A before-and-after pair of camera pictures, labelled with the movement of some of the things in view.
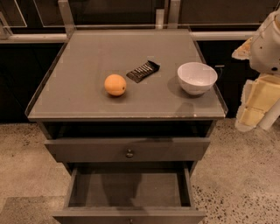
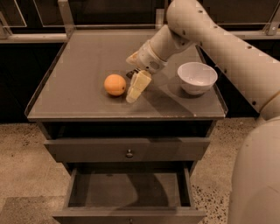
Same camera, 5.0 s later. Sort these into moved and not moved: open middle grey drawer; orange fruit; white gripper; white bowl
Moved: white gripper
Not moved: orange fruit; open middle grey drawer; white bowl
